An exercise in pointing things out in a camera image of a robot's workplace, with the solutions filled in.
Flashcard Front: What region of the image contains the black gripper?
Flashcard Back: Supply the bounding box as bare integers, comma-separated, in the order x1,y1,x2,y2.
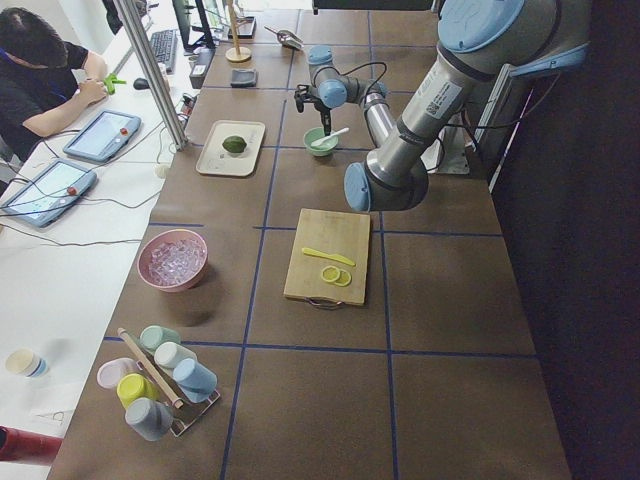
313,98,332,136

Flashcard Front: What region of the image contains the mint green bowl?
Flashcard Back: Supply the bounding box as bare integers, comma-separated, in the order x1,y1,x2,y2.
303,127,339,157

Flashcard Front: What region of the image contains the white plastic spoon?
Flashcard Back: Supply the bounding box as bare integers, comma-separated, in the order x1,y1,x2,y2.
310,127,350,148

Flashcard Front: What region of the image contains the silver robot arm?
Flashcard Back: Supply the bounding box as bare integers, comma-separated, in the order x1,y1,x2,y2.
295,1,591,212

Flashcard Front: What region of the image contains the pink bowl with ice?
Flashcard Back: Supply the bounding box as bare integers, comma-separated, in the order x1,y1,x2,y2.
136,229,208,293

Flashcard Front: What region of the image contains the steel ice scoop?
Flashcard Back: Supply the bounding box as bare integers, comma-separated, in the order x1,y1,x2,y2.
264,26,304,51

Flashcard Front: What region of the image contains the folded grey cloth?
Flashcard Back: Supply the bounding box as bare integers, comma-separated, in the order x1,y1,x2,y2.
230,69,258,88

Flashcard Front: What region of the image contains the green avocado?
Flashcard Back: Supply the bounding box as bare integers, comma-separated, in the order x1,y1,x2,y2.
222,135,247,155

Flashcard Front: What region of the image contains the white rabbit tray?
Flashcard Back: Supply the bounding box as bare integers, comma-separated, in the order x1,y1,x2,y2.
195,120,266,177

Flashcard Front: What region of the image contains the wooden mug tree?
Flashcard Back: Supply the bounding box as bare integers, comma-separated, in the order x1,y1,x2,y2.
225,0,252,63

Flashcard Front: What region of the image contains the bamboo cutting board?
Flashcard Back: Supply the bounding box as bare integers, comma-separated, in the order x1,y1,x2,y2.
284,208,371,306

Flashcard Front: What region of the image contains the black box with label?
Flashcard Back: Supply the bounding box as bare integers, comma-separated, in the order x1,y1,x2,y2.
189,48,215,89

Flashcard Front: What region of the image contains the yellow plastic knife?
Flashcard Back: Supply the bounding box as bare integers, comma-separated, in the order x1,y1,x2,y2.
301,247,356,266

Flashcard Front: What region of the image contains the black keyboard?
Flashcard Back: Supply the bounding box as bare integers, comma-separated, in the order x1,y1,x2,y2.
149,30,177,70

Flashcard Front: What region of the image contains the black computer mouse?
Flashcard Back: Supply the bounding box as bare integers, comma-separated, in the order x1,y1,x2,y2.
133,78,150,91

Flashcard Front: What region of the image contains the upper teach pendant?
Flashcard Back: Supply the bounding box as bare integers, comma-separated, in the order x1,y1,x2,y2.
63,110,142,164

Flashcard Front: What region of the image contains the teach pendant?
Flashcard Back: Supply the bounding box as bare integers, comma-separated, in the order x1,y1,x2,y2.
63,110,142,164
1,159,97,228

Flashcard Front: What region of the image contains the lower teach pendant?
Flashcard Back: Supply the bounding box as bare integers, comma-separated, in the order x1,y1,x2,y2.
1,159,97,228

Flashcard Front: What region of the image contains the mint green cup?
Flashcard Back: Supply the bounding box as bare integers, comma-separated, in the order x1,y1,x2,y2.
139,325,182,355

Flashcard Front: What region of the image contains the seated person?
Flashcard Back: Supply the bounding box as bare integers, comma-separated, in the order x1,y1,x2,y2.
1,7,107,162

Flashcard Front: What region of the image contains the light blue cup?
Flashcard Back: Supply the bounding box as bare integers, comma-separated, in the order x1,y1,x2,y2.
172,358,218,403

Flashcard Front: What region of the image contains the yellow cup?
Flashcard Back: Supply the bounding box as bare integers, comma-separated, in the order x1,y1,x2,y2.
116,373,159,409

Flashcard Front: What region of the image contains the pink cup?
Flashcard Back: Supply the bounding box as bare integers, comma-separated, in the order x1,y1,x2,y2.
96,357,138,390

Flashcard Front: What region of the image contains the white cup rack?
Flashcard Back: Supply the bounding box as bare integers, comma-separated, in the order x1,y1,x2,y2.
118,328,221,437

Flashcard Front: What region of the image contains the grey cup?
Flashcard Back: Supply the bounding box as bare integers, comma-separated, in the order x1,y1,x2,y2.
125,397,174,441

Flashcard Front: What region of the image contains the white paper cup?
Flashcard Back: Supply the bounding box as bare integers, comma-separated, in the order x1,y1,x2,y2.
5,348,48,378

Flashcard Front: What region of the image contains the red fire extinguisher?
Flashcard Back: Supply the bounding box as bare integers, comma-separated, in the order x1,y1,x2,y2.
1,426,63,479

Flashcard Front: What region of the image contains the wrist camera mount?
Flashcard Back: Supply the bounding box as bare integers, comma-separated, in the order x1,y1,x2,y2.
294,84,317,113

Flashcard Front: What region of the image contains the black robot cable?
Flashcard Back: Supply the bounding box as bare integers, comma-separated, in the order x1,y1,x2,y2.
339,60,390,101

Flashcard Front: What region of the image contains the aluminium frame post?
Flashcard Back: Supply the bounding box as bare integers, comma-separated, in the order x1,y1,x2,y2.
114,0,188,151

